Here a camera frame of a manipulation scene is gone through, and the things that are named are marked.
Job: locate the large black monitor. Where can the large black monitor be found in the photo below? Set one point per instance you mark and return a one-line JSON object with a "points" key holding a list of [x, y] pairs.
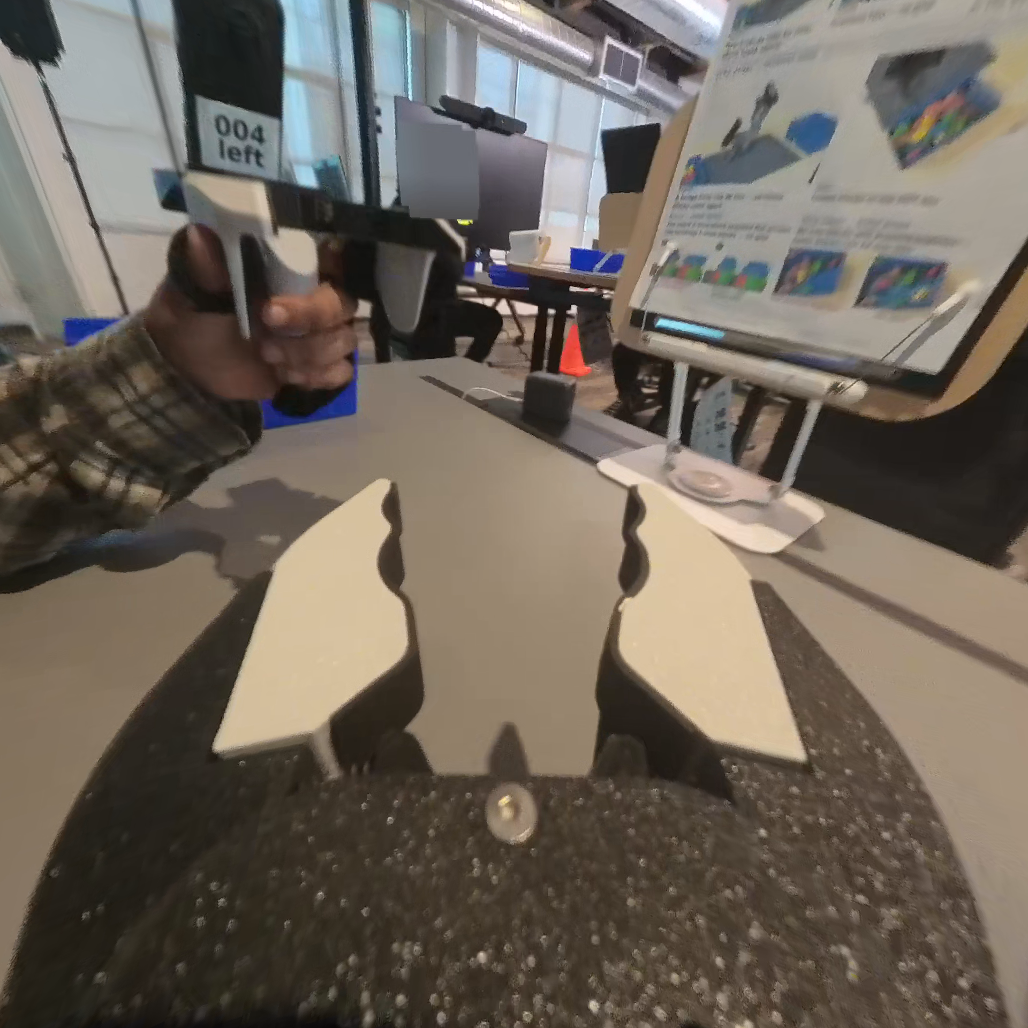
{"points": [[514, 193]]}

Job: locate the person's left hand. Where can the person's left hand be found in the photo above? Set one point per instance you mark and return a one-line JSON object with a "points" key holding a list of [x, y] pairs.
{"points": [[209, 353]]}

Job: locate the pale dotted cloth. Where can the pale dotted cloth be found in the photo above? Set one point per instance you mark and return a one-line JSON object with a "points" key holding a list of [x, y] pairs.
{"points": [[715, 417]]}

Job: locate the white plastic container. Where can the white plastic container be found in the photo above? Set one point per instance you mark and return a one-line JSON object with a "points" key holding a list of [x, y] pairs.
{"points": [[526, 245]]}

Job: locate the black floor pole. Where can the black floor pole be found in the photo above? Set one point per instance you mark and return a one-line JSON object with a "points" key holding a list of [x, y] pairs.
{"points": [[369, 120]]}

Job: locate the wooden desk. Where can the wooden desk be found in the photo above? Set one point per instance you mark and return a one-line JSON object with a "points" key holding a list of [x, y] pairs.
{"points": [[554, 277]]}

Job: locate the orange traffic cone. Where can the orange traffic cone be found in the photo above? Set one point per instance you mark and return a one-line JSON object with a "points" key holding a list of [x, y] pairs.
{"points": [[574, 353]]}

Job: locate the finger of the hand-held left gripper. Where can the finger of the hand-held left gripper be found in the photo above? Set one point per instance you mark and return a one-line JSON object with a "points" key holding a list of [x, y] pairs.
{"points": [[406, 281]]}

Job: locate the person's left forearm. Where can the person's left forearm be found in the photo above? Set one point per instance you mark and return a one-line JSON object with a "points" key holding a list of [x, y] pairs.
{"points": [[104, 434]]}

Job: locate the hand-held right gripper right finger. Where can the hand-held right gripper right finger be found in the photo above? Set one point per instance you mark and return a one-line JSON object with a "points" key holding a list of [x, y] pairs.
{"points": [[707, 642]]}

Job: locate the blue plastic bin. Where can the blue plastic bin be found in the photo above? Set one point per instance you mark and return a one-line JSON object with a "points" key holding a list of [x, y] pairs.
{"points": [[88, 331]]}

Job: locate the white stand with base plate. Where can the white stand with base plate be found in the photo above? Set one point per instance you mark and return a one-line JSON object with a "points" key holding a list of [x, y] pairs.
{"points": [[723, 490]]}

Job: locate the plain cardboard box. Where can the plain cardboard box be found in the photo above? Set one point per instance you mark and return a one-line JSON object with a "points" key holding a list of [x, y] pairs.
{"points": [[618, 221]]}

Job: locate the small blue storage bin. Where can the small blue storage bin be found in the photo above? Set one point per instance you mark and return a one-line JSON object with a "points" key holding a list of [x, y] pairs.
{"points": [[594, 259], [508, 275]]}

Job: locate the dark grey power adapter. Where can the dark grey power adapter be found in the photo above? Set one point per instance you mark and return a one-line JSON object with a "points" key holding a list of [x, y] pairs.
{"points": [[548, 397]]}

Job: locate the black computer monitor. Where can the black computer monitor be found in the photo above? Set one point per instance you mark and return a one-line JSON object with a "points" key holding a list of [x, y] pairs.
{"points": [[630, 157]]}

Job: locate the black webcam bar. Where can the black webcam bar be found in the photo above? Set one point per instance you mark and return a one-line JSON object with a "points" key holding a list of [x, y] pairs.
{"points": [[482, 116]]}

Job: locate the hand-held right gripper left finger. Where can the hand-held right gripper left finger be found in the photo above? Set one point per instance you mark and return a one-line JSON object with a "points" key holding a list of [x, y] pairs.
{"points": [[321, 642]]}

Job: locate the picture instruction board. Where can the picture instruction board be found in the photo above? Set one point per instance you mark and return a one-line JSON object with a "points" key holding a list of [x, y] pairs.
{"points": [[843, 160]]}

